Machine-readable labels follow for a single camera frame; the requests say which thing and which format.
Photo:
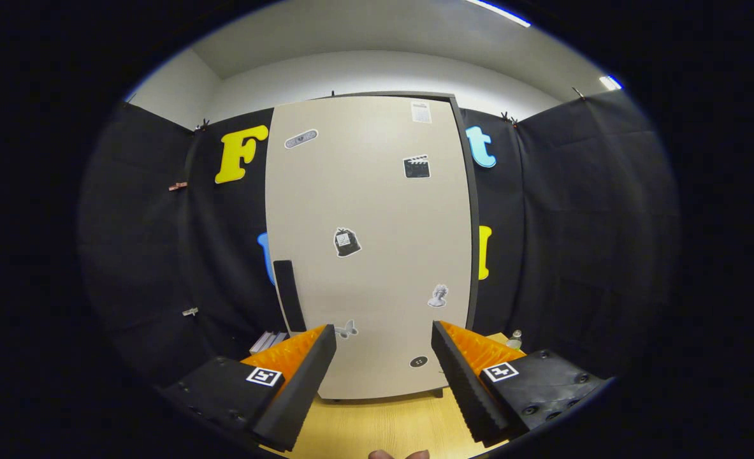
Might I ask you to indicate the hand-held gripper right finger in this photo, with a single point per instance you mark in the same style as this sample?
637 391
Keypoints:
463 386

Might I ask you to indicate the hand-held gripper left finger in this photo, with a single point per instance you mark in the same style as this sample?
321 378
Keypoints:
301 389

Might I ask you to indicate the grey shoe cabinet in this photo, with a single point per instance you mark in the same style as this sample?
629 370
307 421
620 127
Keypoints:
475 210

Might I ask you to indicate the stack of books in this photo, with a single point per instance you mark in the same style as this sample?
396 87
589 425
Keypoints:
267 342

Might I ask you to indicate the green label plastic bottle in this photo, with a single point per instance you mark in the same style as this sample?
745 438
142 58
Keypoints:
515 341

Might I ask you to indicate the black backdrop cloth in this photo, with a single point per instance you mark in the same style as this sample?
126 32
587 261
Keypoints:
574 223

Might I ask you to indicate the copper cloth clip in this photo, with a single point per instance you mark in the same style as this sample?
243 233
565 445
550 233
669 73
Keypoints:
177 186

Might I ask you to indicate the small ceiling light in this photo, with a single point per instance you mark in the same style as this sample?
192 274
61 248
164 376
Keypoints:
610 82

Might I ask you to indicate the long ceiling light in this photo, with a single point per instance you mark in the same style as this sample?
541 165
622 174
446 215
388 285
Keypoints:
501 13

